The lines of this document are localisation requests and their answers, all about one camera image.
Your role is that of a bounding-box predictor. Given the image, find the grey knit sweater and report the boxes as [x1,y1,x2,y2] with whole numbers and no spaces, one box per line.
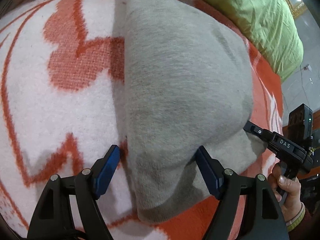
[124,0,266,223]

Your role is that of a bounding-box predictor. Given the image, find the person's right hand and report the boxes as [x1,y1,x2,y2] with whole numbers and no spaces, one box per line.
[267,163,302,222]

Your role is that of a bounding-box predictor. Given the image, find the pink and green sleeve cuff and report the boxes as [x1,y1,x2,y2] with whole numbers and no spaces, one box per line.
[286,203,306,232]

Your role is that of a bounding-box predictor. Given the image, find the red and white blanket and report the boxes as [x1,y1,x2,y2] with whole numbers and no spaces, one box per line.
[0,0,284,240]

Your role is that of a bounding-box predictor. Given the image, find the green quilt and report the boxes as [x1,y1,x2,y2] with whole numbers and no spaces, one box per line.
[203,0,304,81]

